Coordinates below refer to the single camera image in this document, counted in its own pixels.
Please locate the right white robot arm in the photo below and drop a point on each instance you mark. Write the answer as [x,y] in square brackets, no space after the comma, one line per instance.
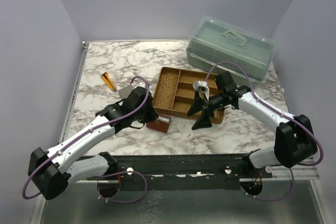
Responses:
[293,134]

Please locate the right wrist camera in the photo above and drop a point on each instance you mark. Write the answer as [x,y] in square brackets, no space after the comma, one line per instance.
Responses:
[201,86]

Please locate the grey card holder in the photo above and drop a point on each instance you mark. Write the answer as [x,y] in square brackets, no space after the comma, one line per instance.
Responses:
[125,91]

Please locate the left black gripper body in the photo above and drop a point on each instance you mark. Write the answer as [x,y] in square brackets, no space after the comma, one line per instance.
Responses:
[146,115]

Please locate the woven wicker divided tray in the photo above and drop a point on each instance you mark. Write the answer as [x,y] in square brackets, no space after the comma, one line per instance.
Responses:
[174,92]

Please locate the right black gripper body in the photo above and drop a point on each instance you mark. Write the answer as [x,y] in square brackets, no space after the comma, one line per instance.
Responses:
[215,102]

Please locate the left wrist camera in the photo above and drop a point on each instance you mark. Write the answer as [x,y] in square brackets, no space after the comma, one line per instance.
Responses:
[138,82]

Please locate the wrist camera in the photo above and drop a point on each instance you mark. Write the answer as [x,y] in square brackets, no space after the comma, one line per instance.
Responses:
[201,86]
[138,82]

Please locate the green plastic storage box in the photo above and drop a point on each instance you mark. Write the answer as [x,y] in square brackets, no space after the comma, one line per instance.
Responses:
[214,40]

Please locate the brown leather card holder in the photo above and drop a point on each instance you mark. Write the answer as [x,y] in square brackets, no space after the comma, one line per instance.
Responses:
[162,124]

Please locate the black mounting rail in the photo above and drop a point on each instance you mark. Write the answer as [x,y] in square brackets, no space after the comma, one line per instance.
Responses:
[179,172]

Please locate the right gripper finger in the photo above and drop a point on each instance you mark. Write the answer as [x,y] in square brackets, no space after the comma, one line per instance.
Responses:
[196,106]
[203,122]

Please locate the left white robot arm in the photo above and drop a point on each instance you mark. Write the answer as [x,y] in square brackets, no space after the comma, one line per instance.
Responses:
[53,170]

